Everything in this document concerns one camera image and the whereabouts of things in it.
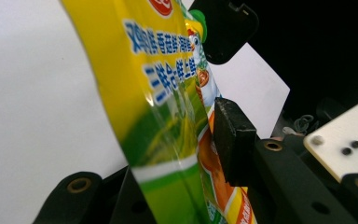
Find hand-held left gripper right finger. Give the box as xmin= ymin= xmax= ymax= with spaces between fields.
xmin=213 ymin=96 xmax=358 ymax=224

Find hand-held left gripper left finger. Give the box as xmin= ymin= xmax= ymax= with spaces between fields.
xmin=108 ymin=167 xmax=158 ymax=224

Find yellow green seasoning pouch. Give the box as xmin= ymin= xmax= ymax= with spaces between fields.
xmin=60 ymin=0 xmax=257 ymax=224

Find right hand-held gripper cable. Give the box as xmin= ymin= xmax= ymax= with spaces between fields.
xmin=292 ymin=114 xmax=316 ymax=134

